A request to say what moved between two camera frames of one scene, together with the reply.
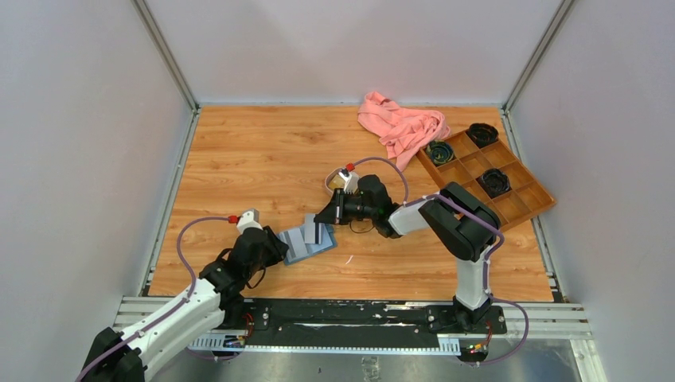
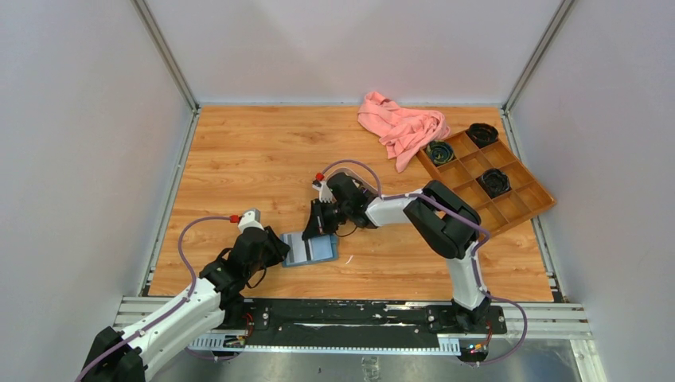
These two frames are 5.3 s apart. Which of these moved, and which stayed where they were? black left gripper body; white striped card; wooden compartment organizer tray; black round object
Moved: white striped card
Stayed: black round object; wooden compartment organizer tray; black left gripper body
